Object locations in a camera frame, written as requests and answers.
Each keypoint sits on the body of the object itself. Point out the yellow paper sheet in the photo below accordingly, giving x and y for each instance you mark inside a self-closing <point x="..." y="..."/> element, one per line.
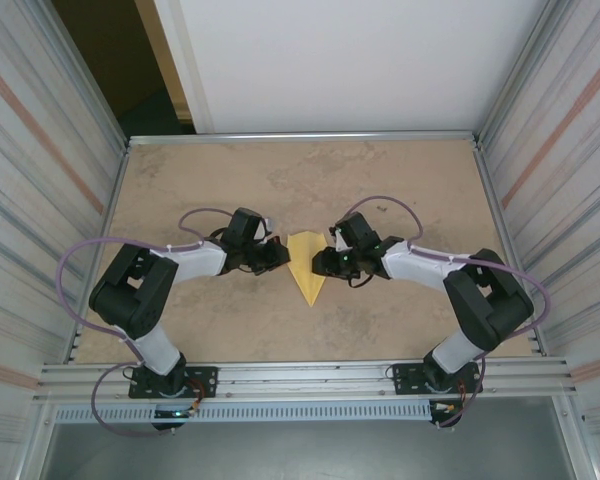
<point x="305" y="270"/>

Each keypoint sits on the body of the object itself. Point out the grey metal sheet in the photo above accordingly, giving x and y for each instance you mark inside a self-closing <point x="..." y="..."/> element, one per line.
<point x="305" y="455"/>

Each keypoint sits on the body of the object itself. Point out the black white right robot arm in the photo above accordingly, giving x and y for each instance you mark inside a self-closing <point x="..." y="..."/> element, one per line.
<point x="487" y="310"/>

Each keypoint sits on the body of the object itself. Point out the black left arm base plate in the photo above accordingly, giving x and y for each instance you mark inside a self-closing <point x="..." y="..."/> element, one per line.
<point x="205" y="377"/>

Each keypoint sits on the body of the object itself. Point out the aluminium frame post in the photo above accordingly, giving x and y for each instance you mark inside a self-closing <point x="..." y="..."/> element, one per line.
<point x="517" y="75"/>
<point x="87" y="75"/>

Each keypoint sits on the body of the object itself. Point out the black electronics board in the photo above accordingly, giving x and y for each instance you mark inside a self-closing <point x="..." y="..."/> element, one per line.
<point x="172" y="414"/>
<point x="442" y="412"/>

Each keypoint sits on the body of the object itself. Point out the white board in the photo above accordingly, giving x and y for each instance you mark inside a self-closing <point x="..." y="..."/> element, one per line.
<point x="355" y="65"/>

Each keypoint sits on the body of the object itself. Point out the translucent corrugated panel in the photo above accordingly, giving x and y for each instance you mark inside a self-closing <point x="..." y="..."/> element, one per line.
<point x="575" y="175"/>
<point x="25" y="175"/>

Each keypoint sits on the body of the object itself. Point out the aluminium side rail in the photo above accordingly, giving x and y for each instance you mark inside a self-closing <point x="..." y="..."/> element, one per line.
<point x="495" y="202"/>
<point x="109" y="220"/>

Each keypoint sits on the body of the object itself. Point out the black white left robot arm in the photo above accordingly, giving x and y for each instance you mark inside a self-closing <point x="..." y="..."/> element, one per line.
<point x="130" y="300"/>

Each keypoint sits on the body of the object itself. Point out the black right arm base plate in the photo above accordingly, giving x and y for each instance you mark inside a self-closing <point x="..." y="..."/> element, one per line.
<point x="405" y="375"/>

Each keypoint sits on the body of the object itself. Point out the wide aluminium frame rail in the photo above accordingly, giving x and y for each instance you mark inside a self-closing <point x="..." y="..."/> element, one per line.
<point x="305" y="375"/>

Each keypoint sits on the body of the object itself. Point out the thin aluminium frame rail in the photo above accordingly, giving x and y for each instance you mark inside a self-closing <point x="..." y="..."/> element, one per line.
<point x="305" y="138"/>

